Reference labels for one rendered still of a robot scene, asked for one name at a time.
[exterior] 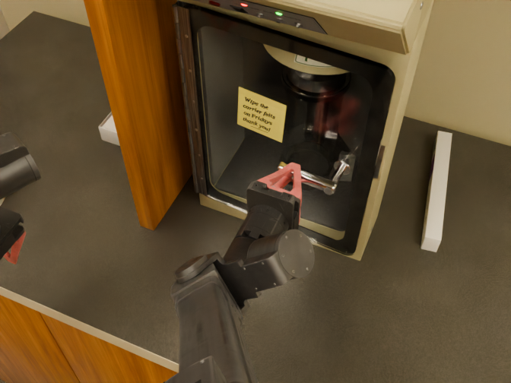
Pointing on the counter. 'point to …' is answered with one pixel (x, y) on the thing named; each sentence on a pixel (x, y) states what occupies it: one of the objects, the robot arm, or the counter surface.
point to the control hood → (361, 20)
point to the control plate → (271, 14)
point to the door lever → (322, 177)
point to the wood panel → (144, 98)
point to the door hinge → (184, 81)
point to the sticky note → (261, 114)
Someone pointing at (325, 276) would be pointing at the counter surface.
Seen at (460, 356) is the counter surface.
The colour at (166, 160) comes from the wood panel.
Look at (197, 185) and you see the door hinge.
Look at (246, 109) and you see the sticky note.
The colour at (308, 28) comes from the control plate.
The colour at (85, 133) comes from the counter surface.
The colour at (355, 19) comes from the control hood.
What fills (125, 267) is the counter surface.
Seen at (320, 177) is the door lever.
